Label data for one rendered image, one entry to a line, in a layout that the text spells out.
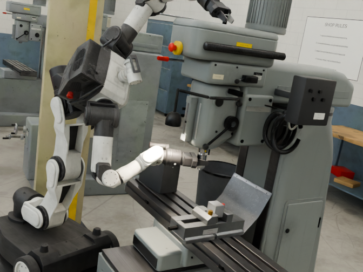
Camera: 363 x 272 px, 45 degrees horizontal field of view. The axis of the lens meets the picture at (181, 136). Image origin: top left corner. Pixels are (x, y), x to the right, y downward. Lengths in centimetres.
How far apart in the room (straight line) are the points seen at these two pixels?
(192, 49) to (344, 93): 102
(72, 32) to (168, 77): 599
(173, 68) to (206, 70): 741
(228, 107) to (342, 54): 500
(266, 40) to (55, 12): 190
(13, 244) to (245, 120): 143
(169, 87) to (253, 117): 729
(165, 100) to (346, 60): 411
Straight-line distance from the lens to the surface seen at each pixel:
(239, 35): 197
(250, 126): 212
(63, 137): 238
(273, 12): 214
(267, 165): 233
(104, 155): 198
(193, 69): 201
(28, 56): 1098
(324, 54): 715
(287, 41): 772
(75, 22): 356
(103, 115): 199
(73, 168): 245
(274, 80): 217
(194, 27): 188
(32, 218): 268
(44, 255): 245
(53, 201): 256
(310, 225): 256
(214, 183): 404
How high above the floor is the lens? 183
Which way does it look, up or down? 13 degrees down
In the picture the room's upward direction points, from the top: 9 degrees clockwise
